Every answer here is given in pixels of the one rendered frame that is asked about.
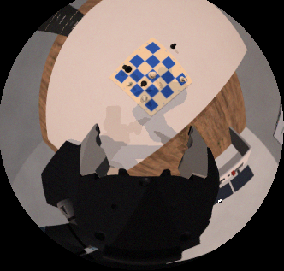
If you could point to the blue and cream chessboard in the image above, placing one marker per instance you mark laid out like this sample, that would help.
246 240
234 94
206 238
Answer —
151 57

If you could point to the white chess rook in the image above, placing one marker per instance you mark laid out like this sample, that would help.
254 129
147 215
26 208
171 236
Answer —
182 79

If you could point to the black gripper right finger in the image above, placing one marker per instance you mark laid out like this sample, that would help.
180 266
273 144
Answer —
199 166

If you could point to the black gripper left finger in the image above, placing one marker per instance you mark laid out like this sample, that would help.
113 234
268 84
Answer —
89 163

